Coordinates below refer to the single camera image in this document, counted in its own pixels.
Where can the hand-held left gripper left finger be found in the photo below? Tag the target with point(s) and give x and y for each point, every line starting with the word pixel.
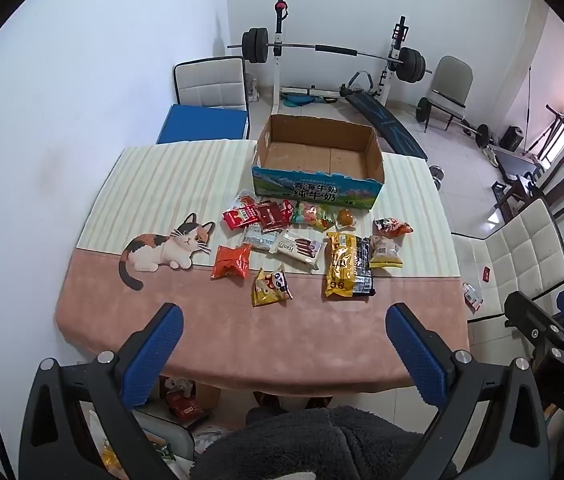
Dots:
pixel 154 355

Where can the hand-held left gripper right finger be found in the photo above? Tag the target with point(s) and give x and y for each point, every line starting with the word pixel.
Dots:
pixel 419 355

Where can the black snack packet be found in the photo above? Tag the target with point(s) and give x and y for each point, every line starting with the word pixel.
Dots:
pixel 363 270

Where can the beige bread packet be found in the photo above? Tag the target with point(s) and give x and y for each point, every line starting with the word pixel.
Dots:
pixel 385 250

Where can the large yellow snack packet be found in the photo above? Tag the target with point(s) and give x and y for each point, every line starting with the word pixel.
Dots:
pixel 340 265

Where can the red panda snack packet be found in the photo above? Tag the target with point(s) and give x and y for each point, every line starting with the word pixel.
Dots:
pixel 390 227

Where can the yellow panda snack packet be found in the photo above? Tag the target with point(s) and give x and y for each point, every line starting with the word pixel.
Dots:
pixel 272 287

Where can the round brown bun packet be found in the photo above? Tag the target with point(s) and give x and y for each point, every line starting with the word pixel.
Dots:
pixel 345 218

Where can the red packet with white label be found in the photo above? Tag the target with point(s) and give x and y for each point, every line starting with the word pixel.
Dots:
pixel 239 217

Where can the white chocolate stick packet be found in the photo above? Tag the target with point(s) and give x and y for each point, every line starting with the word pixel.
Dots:
pixel 297 249

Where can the colourful candy bag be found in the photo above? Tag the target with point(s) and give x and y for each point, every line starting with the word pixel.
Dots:
pixel 312 216

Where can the white and orange snack packet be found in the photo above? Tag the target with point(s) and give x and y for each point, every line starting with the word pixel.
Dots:
pixel 243 201

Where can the dark red clear window packet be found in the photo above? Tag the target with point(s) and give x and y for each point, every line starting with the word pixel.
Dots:
pixel 271 216

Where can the cardboard box with blue print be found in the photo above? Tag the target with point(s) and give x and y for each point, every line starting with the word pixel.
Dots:
pixel 312 192

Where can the dark red round logo packet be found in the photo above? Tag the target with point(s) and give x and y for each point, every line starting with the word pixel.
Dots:
pixel 287 207

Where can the small red card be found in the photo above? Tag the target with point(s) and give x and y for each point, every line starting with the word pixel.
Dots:
pixel 486 274

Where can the red box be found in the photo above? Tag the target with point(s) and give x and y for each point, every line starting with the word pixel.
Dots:
pixel 184 404

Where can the small snack wrapper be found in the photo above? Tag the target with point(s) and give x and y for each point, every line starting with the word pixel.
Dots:
pixel 471 297

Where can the striped pink cat tablecloth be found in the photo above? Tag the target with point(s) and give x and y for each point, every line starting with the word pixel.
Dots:
pixel 212 320

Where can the person's dark fleece clothing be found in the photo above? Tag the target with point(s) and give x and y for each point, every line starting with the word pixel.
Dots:
pixel 312 445

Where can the small dumbbell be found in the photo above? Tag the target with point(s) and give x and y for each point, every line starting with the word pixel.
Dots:
pixel 436 175

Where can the black speaker box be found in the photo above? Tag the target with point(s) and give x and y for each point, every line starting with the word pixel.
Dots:
pixel 512 137

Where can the short barbell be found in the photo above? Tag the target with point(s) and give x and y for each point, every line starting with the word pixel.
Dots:
pixel 422 109

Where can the black weight bench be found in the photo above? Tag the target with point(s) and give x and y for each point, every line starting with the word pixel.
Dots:
pixel 386 122

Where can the blue board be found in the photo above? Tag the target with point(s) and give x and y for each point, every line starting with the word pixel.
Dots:
pixel 202 125

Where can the grey chair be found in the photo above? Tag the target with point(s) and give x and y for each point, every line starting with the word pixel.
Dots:
pixel 454 80

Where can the teal mat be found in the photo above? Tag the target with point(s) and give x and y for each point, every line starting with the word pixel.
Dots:
pixel 299 100

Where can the white squat rack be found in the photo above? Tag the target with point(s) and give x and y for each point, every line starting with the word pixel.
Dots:
pixel 277 75

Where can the barbell with black plates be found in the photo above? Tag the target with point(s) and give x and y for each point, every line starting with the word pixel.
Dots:
pixel 312 48

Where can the white padded chair black frame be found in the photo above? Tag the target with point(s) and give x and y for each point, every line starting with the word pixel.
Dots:
pixel 209 82

